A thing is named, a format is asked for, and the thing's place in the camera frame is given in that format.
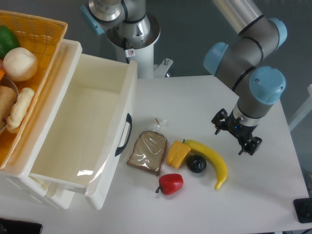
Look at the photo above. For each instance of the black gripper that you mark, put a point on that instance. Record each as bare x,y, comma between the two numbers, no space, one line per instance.
244,134

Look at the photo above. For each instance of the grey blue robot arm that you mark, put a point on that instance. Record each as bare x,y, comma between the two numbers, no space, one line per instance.
238,67

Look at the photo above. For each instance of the dark purple mangosteen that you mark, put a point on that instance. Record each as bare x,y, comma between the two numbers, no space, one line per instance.
196,163

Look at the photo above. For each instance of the yellow banana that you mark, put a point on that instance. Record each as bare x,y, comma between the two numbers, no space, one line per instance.
213,157

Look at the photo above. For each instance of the yellow bell pepper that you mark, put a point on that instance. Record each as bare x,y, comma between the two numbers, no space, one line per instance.
177,153

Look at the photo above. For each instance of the red bell pepper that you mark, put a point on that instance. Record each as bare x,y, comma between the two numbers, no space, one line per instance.
170,183

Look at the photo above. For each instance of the wrapped brown bread slice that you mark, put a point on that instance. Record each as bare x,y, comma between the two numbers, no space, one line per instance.
150,149

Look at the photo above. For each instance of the black device at right edge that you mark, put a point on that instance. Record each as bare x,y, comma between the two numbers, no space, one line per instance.
303,209

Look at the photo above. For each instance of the white open drawer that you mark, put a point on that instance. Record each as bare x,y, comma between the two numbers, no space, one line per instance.
91,129

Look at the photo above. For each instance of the cream twisted bread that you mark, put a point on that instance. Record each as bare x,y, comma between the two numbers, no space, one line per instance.
19,109

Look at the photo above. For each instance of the yellow wicker basket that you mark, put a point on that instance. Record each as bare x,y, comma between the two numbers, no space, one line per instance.
42,37

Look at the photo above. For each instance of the white drawer cabinet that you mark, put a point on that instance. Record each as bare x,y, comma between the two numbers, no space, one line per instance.
15,178

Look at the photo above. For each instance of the round white bun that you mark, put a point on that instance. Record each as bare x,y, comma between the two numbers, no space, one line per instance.
20,64

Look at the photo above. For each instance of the tan bread roll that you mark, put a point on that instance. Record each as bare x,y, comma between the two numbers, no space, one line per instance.
8,98

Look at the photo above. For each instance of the green bell pepper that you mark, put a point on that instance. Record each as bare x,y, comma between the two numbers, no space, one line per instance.
8,41

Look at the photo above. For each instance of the black object at bottom left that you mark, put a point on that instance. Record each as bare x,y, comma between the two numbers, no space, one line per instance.
19,227

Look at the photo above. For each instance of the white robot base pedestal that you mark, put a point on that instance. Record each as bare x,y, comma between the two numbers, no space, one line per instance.
131,30

